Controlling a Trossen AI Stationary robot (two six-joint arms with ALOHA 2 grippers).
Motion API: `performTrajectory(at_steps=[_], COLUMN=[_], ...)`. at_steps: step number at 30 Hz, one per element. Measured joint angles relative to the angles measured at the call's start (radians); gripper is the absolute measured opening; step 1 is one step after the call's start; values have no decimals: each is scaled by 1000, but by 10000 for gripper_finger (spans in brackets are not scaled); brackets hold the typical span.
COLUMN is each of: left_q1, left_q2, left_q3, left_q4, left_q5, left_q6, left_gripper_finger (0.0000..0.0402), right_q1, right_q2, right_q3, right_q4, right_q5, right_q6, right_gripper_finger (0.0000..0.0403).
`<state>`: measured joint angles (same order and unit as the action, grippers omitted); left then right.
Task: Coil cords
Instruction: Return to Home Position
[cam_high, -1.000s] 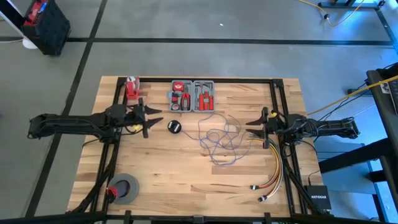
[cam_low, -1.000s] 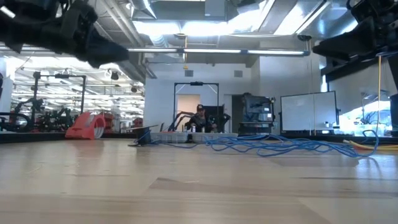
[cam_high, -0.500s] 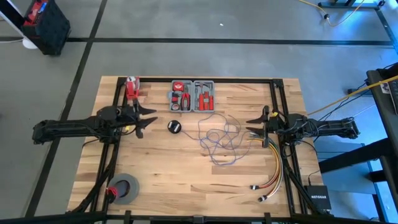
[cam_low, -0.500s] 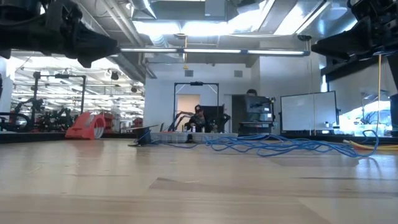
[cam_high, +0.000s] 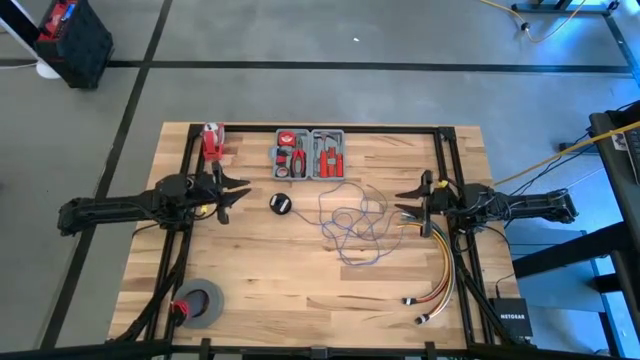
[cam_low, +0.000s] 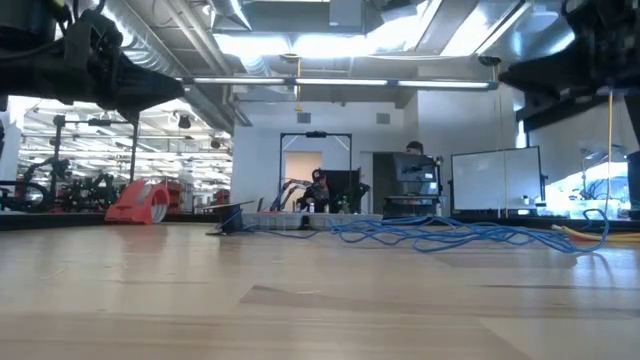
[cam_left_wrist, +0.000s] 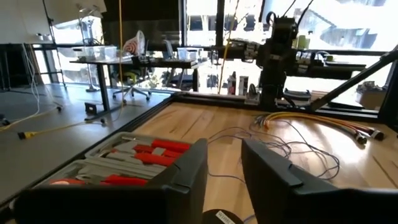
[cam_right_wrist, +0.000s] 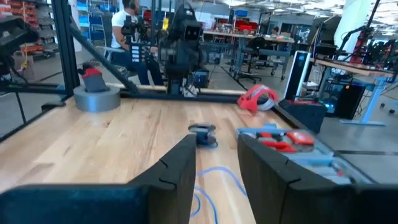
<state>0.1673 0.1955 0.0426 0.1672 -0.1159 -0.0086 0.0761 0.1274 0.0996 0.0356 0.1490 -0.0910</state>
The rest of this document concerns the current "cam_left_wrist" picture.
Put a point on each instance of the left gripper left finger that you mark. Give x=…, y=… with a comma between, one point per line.
x=109, y=205

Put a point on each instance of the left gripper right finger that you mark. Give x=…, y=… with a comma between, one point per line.
x=311, y=208

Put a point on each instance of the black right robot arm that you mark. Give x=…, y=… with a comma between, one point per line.
x=270, y=93

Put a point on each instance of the grey plastic tool case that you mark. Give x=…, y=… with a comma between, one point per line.
x=118, y=168

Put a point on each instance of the red round tape measure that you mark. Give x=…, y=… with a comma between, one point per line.
x=65, y=182

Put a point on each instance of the black side desk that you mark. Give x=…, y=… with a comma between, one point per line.
x=326, y=70

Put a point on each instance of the clear plastic bin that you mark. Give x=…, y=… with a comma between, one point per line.
x=186, y=54
x=99, y=53

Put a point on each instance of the black standing desk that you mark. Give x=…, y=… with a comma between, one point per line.
x=102, y=93

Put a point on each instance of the green office chair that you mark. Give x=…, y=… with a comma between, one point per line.
x=132, y=77

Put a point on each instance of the red white swirl bag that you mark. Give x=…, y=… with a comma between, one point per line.
x=133, y=46

